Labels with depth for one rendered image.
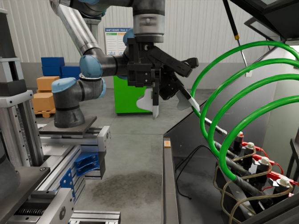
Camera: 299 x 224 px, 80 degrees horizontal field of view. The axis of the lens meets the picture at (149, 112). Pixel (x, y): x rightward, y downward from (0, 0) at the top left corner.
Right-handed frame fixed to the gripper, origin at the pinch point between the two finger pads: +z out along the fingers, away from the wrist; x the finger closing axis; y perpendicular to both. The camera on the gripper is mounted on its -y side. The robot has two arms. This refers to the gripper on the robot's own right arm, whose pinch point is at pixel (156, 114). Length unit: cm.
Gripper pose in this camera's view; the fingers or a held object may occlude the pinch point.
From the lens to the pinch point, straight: 49.6
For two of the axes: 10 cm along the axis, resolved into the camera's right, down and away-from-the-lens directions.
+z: 0.0, 9.5, 3.2
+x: -0.6, 3.2, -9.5
